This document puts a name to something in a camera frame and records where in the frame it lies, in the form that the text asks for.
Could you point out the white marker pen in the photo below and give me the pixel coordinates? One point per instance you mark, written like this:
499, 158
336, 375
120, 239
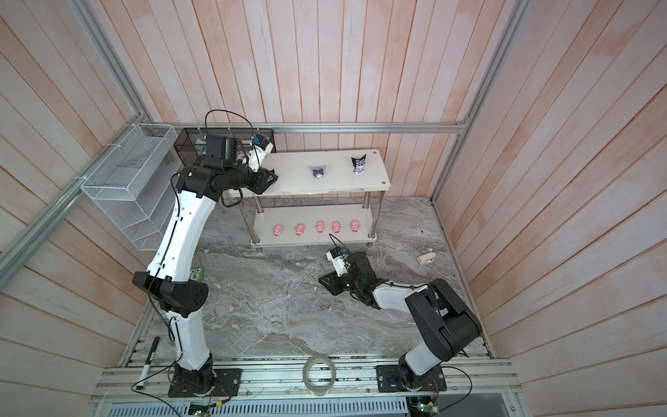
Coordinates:
147, 364

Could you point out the green frog block toy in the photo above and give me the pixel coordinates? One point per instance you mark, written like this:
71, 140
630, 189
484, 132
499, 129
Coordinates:
197, 274

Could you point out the black mesh basket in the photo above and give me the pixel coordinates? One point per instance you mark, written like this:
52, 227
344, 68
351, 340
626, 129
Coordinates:
190, 145

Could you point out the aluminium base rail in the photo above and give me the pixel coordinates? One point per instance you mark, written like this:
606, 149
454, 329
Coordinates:
285, 377

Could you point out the pink small toy right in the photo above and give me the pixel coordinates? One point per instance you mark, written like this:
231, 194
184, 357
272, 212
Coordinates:
427, 258

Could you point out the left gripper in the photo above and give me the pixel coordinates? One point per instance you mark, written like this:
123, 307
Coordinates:
261, 184

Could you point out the clear tape roll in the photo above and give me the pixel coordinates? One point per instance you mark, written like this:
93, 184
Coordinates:
319, 374

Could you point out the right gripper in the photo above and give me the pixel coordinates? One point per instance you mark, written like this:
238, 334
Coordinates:
334, 282

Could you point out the black purple figure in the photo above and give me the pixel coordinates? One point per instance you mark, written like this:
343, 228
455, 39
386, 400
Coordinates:
359, 164

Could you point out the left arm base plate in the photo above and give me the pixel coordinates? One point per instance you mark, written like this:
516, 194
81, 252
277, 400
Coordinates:
216, 381

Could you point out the white two-tier shelf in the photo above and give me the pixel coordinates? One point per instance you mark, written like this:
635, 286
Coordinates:
296, 181

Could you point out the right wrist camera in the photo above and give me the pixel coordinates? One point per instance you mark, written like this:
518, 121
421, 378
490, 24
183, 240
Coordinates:
337, 257

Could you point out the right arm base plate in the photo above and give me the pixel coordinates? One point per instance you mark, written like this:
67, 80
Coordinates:
399, 378

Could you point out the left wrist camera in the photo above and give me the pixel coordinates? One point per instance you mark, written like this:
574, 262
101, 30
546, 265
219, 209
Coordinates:
261, 146

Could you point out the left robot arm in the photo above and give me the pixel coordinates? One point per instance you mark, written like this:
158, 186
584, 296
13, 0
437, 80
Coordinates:
167, 281

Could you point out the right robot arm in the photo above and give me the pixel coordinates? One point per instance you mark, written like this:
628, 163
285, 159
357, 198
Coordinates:
446, 324

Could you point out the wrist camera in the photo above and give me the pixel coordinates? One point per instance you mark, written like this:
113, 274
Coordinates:
261, 146
337, 257

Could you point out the white wire mesh rack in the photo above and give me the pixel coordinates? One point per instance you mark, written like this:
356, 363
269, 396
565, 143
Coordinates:
131, 184

